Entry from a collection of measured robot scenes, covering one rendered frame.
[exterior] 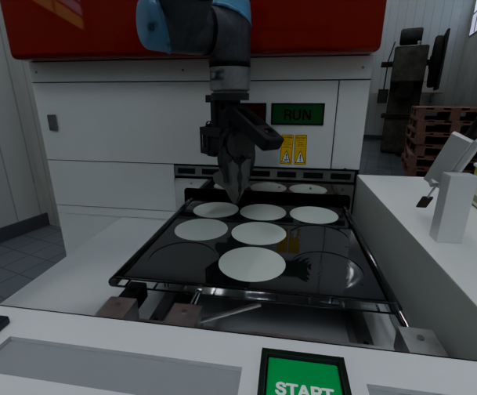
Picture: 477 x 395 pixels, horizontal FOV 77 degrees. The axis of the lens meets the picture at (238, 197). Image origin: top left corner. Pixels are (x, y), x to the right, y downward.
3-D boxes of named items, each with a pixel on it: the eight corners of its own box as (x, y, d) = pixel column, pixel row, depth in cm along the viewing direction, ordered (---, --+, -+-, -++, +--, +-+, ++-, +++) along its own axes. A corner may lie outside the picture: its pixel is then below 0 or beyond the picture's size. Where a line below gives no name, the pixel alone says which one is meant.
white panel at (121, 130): (63, 209, 89) (34, 63, 76) (349, 226, 77) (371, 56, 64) (56, 213, 86) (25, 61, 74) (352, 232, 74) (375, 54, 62)
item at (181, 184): (178, 210, 81) (175, 175, 78) (348, 220, 74) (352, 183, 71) (175, 212, 79) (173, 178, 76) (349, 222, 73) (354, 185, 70)
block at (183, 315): (175, 321, 36) (174, 300, 35) (204, 324, 35) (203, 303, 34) (146, 381, 28) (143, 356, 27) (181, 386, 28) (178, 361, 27)
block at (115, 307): (113, 314, 37) (110, 294, 36) (139, 317, 36) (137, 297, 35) (70, 370, 29) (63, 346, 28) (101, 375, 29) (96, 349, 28)
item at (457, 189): (413, 223, 42) (432, 127, 38) (443, 226, 42) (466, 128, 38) (432, 243, 37) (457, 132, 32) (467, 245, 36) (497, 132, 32)
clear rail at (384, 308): (112, 282, 42) (110, 273, 41) (399, 310, 36) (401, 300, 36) (106, 288, 41) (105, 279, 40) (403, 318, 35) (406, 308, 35)
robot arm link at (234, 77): (258, 67, 55) (226, 64, 49) (258, 94, 56) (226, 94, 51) (230, 70, 60) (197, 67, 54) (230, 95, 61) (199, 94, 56)
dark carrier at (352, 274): (195, 201, 74) (195, 198, 74) (339, 208, 69) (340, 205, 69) (124, 279, 42) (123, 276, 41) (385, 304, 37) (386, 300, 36)
